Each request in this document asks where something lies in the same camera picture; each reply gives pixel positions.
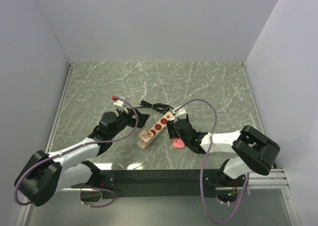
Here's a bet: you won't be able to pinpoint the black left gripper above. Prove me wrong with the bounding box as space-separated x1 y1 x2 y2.
109 106 150 139

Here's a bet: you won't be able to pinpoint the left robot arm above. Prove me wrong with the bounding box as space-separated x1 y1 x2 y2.
14 109 150 207

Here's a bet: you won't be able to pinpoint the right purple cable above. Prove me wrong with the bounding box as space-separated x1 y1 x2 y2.
173 99 250 224

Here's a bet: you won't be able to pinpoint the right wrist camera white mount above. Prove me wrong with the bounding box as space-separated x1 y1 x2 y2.
172 106 187 121

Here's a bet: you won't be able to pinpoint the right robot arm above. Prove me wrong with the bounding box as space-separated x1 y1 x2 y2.
166 119 280 186

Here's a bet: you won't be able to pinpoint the pink flat plug adapter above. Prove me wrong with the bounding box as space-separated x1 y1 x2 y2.
172 138 185 149

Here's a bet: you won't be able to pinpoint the beige power strip red sockets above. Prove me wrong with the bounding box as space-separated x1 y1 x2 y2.
137 112 174 149

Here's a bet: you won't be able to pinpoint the aluminium frame rail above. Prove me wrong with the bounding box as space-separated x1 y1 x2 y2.
216 168 289 190

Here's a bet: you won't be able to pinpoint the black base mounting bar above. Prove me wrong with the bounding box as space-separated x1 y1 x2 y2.
71 170 249 200

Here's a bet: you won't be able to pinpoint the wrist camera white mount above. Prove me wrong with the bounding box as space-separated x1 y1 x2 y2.
172 106 187 121
111 95 129 113

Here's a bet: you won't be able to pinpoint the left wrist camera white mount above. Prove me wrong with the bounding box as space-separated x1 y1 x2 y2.
111 95 129 113

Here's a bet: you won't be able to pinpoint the pink cube socket adapter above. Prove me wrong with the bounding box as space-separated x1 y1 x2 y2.
139 129 156 143

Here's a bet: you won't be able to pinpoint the black power strip cord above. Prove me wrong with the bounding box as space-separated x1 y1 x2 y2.
131 100 175 114

